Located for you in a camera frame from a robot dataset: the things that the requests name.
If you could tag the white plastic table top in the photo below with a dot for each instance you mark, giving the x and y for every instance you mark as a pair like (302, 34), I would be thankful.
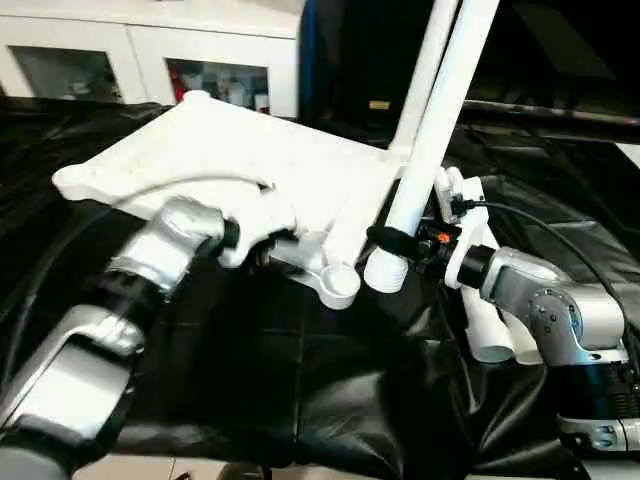
(225, 150)

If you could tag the white plastic table leg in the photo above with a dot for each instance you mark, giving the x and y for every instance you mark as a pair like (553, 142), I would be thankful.
(440, 125)
(425, 75)
(487, 340)
(525, 350)

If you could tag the small tan tape piece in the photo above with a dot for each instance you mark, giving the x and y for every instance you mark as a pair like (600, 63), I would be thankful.
(379, 105)

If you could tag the black plastic mat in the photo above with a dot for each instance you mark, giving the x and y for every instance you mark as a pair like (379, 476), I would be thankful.
(350, 375)

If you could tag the small white cup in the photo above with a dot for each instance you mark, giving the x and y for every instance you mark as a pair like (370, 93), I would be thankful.
(261, 104)

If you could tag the long dark metal rod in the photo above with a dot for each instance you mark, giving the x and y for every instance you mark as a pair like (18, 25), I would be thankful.
(550, 112)

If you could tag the red bottle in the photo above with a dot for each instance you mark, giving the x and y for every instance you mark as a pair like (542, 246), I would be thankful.
(176, 85)

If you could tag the white flat board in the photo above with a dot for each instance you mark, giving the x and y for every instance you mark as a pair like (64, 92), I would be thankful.
(630, 155)

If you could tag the white cabinet with glass doors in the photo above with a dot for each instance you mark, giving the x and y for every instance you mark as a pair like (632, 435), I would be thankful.
(150, 40)

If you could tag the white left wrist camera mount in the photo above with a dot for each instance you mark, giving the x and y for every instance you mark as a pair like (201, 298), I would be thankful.
(250, 225)

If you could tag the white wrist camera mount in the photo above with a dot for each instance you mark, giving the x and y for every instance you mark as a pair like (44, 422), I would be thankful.
(470, 220)
(250, 225)

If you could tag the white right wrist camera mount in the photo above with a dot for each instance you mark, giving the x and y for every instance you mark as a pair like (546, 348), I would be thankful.
(470, 220)

